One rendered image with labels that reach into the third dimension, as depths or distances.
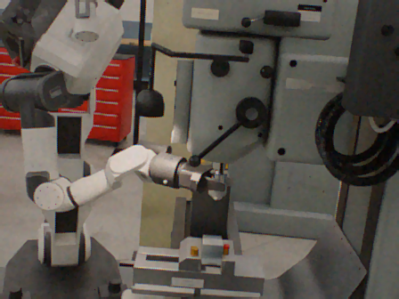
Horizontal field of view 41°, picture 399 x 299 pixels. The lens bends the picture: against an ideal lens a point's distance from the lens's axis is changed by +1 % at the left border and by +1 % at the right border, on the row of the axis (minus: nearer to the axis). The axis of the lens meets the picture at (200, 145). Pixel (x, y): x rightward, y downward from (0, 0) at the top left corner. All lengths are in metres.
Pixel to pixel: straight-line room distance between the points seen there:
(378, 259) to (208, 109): 0.54
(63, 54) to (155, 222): 1.94
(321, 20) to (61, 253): 1.39
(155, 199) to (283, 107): 2.12
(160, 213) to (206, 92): 2.11
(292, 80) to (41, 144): 0.69
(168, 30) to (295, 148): 1.89
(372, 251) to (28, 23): 1.08
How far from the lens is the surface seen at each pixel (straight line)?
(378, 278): 1.37
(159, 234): 3.34
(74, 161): 1.93
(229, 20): 1.19
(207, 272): 1.42
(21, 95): 1.50
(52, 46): 1.54
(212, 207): 1.73
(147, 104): 1.26
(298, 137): 1.25
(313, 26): 1.21
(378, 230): 1.33
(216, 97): 1.23
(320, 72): 1.23
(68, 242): 2.14
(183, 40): 3.03
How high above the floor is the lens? 1.69
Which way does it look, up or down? 15 degrees down
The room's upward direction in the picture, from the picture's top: 5 degrees clockwise
